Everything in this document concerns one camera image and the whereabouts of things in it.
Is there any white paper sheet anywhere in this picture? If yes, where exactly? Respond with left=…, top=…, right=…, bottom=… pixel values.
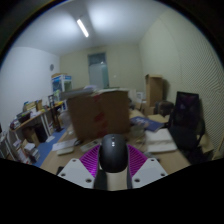
left=51, top=138, right=78, bottom=152

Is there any black metal stand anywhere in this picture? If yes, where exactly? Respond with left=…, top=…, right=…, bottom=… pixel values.
left=48, top=94, right=64, bottom=133

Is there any blue and white box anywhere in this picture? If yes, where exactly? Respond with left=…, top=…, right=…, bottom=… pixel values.
left=51, top=73, right=73, bottom=94

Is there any cluttered shelf unit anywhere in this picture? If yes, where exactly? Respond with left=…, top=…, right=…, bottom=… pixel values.
left=0, top=99, right=64, bottom=164

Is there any large brown cardboard box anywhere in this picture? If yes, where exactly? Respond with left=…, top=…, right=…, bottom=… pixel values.
left=66, top=88, right=132, bottom=141

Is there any black computer mouse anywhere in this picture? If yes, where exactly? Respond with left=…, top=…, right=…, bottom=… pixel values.
left=98, top=133, right=130, bottom=174

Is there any grey door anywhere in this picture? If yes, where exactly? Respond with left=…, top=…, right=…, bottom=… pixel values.
left=87, top=52, right=110, bottom=90

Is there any tall open cardboard box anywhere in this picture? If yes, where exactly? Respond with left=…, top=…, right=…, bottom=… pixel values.
left=144, top=73, right=164, bottom=108

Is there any blue book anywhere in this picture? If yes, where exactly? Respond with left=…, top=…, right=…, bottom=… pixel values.
left=129, top=115, right=165, bottom=133

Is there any long white remote control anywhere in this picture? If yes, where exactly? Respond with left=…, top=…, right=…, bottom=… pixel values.
left=55, top=146, right=75, bottom=156

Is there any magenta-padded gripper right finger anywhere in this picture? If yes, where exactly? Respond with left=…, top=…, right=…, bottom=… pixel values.
left=126, top=143, right=168, bottom=190

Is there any black office chair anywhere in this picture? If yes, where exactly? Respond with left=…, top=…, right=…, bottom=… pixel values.
left=168, top=91, right=206, bottom=161

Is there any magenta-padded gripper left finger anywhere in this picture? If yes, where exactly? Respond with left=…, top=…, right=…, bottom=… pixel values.
left=57, top=143, right=108, bottom=190

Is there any thick white book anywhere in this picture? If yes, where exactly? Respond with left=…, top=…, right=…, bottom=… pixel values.
left=143, top=128, right=178, bottom=154

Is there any ceiling tube light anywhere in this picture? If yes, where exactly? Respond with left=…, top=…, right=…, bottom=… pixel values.
left=76, top=18, right=90, bottom=38

